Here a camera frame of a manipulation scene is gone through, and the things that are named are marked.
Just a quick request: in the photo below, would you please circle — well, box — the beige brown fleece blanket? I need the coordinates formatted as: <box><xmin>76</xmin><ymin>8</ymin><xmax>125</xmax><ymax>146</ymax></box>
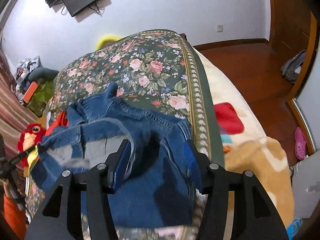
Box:
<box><xmin>199</xmin><ymin>54</ymin><xmax>302</xmax><ymax>239</ymax></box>

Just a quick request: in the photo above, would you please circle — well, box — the cluttered pile on cabinet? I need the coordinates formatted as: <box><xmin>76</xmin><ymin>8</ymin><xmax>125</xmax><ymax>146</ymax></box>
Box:
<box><xmin>15</xmin><ymin>56</ymin><xmax>59</xmax><ymax>102</ymax></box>

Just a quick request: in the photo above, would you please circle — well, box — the yellow curved headboard tube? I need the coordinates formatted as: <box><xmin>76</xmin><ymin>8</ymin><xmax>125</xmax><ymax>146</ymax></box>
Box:
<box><xmin>95</xmin><ymin>35</ymin><xmax>121</xmax><ymax>50</ymax></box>

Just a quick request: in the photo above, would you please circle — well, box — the brown wooden door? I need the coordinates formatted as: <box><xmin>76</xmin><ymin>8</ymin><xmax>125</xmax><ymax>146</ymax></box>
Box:
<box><xmin>269</xmin><ymin>0</ymin><xmax>311</xmax><ymax>58</ymax></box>

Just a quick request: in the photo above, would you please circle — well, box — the floral green bedspread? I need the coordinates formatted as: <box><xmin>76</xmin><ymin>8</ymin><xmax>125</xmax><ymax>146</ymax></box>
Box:
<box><xmin>27</xmin><ymin>30</ymin><xmax>223</xmax><ymax>239</ymax></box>

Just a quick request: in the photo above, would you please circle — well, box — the white wall socket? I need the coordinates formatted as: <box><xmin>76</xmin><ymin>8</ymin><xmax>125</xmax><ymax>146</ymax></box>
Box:
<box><xmin>216</xmin><ymin>24</ymin><xmax>223</xmax><ymax>33</ymax></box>

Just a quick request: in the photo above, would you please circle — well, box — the blue denim jacket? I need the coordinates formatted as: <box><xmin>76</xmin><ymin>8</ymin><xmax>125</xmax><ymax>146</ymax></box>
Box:
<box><xmin>31</xmin><ymin>83</ymin><xmax>195</xmax><ymax>228</ymax></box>

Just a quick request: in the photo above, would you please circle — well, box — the red plush parrot toy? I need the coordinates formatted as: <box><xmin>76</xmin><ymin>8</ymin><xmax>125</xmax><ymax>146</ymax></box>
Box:
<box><xmin>17</xmin><ymin>123</ymin><xmax>46</xmax><ymax>167</ymax></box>

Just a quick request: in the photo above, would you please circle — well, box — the green cloth covered cabinet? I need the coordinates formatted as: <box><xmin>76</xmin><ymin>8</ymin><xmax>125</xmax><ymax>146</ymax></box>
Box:
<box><xmin>25</xmin><ymin>81</ymin><xmax>54</xmax><ymax>117</ymax></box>

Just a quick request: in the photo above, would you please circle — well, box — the grey bag on floor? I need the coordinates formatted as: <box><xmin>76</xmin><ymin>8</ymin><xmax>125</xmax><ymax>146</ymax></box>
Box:
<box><xmin>280</xmin><ymin>50</ymin><xmax>306</xmax><ymax>84</ymax></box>

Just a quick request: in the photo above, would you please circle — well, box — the striped pink curtain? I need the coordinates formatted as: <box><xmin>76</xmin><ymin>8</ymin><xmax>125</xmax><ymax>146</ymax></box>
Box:
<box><xmin>0</xmin><ymin>50</ymin><xmax>38</xmax><ymax>159</ymax></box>

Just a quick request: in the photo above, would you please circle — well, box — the pink slipper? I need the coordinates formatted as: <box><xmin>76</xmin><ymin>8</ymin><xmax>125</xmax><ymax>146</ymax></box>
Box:
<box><xmin>294</xmin><ymin>127</ymin><xmax>306</xmax><ymax>160</ymax></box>

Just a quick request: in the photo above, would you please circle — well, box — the orange box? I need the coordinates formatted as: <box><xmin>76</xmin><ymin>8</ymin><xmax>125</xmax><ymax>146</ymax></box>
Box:
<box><xmin>22</xmin><ymin>81</ymin><xmax>39</xmax><ymax>103</ymax></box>

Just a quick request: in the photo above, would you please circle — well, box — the yellow garment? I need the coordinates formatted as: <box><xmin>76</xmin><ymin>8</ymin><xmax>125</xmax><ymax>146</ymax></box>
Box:
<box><xmin>23</xmin><ymin>146</ymin><xmax>39</xmax><ymax>196</ymax></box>

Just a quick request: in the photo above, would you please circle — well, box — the red folded garment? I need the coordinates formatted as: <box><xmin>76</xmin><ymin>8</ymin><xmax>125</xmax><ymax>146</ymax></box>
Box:
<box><xmin>45</xmin><ymin>111</ymin><xmax>69</xmax><ymax>136</ymax></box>

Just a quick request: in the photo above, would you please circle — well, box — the person's left hand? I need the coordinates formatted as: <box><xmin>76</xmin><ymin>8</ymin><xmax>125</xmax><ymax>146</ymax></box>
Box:
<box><xmin>3</xmin><ymin>177</ymin><xmax>25</xmax><ymax>210</ymax></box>

